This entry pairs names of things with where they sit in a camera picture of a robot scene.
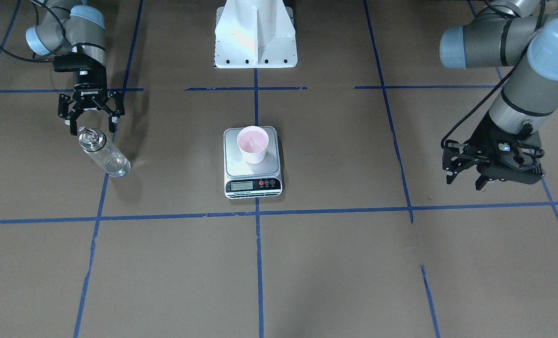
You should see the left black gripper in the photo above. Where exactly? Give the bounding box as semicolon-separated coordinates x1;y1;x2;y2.
442;113;543;191

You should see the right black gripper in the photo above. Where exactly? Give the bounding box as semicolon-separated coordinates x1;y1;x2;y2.
58;66;126;136

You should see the glass sauce bottle steel cap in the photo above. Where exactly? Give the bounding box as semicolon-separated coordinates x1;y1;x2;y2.
78;126;131;177

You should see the pink cup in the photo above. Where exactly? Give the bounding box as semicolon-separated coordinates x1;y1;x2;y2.
236;126;270;164

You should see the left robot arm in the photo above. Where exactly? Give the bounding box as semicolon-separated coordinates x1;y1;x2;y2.
439;0;558;190

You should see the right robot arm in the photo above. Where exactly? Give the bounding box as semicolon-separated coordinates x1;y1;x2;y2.
25;0;125;136

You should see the white kitchen scale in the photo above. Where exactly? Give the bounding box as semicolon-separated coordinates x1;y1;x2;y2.
223;126;283;199

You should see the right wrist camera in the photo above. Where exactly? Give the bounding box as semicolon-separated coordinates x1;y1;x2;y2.
53;53;100;72

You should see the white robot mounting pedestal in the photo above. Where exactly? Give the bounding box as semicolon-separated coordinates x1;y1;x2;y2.
213;0;298;69

